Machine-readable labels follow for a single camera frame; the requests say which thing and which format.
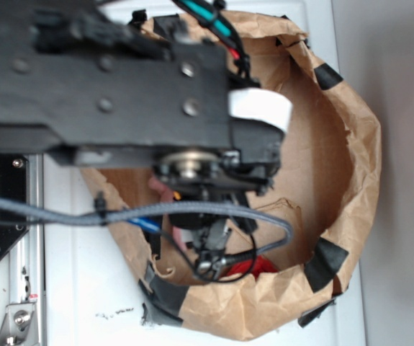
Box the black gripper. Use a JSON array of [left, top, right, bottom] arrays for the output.
[[166, 187, 261, 282]]

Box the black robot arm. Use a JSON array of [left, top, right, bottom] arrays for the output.
[[0, 1, 286, 282]]

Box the red cloth item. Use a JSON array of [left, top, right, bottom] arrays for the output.
[[225, 255, 278, 279]]

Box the pink plush bunny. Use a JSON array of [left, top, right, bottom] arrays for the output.
[[148, 176, 187, 252]]

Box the brown paper bag bin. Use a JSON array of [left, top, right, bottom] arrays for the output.
[[79, 9, 383, 342]]

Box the white tray board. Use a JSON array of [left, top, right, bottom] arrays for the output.
[[43, 1, 366, 345]]

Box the aluminium extrusion rail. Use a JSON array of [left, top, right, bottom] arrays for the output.
[[9, 155, 47, 345]]

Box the metal corner bracket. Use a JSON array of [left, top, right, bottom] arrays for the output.
[[0, 303, 40, 346]]

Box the grey braided cable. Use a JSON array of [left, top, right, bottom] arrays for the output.
[[0, 191, 294, 260]]

